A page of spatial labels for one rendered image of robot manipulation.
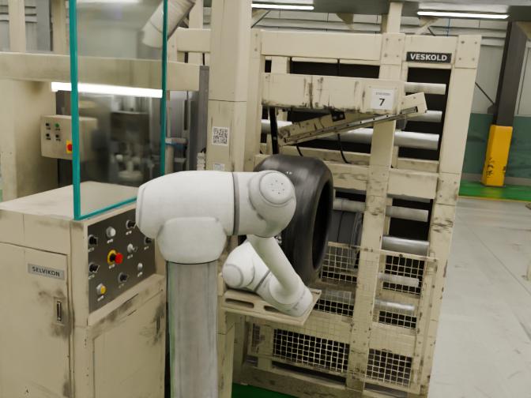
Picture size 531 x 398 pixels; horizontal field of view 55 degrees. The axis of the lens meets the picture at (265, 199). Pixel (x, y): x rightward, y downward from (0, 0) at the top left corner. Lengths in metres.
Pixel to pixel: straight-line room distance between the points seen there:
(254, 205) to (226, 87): 1.19
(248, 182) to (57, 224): 0.92
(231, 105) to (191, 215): 1.17
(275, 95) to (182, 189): 1.39
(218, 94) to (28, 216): 0.86
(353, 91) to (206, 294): 1.40
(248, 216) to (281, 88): 1.37
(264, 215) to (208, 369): 0.34
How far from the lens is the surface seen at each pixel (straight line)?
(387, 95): 2.22
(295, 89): 2.29
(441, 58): 2.53
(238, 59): 2.11
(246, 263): 1.52
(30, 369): 2.09
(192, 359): 1.08
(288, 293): 1.48
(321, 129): 2.41
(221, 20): 2.14
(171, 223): 0.99
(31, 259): 1.90
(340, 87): 2.25
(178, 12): 2.57
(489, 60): 11.50
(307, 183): 1.95
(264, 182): 0.97
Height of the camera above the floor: 1.74
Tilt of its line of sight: 13 degrees down
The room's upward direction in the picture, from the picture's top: 4 degrees clockwise
